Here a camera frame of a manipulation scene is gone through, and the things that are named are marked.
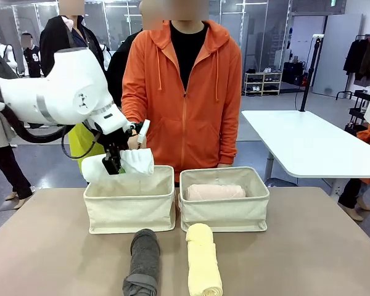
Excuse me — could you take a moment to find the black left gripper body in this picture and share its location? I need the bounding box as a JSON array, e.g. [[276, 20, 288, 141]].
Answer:
[[97, 121, 142, 158]]

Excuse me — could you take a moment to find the wooden shoe rack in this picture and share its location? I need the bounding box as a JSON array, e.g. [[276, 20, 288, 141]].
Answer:
[[244, 71, 283, 96]]

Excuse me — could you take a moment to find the person in black trousers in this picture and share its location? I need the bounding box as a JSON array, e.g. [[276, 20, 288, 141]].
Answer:
[[0, 109, 35, 210]]

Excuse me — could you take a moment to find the white side table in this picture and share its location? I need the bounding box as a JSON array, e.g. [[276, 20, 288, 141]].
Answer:
[[240, 110, 370, 183]]

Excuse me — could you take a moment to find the person in dark coat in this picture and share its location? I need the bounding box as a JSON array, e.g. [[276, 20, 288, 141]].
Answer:
[[106, 29, 142, 109]]

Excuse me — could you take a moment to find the person in orange hoodie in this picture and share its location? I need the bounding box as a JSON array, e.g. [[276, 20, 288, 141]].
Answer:
[[120, 20, 243, 183]]

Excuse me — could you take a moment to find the yellow-green apron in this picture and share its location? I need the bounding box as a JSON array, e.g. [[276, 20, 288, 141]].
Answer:
[[68, 125, 107, 175]]

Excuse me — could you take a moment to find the pink rolled towel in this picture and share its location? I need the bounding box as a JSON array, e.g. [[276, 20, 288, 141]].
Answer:
[[184, 184, 246, 200]]

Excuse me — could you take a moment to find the thick black arm hose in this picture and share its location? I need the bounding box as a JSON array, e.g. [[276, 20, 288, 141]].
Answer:
[[4, 104, 78, 144]]

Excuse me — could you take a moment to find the black utility cart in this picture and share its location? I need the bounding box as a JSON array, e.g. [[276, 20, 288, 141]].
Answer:
[[345, 89, 370, 136]]

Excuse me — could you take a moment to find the person in black jacket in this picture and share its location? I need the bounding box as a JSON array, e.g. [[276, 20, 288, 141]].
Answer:
[[39, 0, 112, 78]]

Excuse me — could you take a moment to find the clothes rack with dark coats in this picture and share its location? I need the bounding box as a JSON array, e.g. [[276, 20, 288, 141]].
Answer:
[[343, 34, 370, 90]]

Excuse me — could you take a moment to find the person's right forearm orange sleeve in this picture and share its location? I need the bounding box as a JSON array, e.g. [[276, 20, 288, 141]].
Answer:
[[120, 100, 146, 124]]

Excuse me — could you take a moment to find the cream fabric basket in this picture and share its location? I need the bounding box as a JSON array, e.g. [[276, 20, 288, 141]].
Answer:
[[178, 166, 270, 232], [83, 165, 176, 234]]

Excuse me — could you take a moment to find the person in varsity jacket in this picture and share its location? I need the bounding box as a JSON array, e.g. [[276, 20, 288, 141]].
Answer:
[[20, 32, 44, 78]]

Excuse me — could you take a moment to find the white mannequin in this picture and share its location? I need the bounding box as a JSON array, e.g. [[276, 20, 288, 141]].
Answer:
[[0, 43, 19, 76]]

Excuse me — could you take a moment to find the white towel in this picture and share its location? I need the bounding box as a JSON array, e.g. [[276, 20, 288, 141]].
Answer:
[[81, 147, 155, 183]]

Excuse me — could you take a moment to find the yellow towel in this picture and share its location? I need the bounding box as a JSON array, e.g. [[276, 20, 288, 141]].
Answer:
[[185, 223, 223, 296]]

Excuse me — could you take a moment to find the grey rolled towel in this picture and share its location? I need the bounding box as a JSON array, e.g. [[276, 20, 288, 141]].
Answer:
[[122, 228, 161, 296]]

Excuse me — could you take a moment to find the thin black cable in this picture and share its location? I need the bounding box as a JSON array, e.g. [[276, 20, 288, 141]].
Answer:
[[60, 123, 103, 160]]

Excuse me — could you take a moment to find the person's left forearm orange sleeve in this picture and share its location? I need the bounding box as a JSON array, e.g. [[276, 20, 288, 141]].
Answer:
[[218, 104, 243, 166]]

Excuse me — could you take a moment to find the person's right hand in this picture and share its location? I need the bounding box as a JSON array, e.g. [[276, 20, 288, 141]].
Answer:
[[127, 134, 142, 151]]

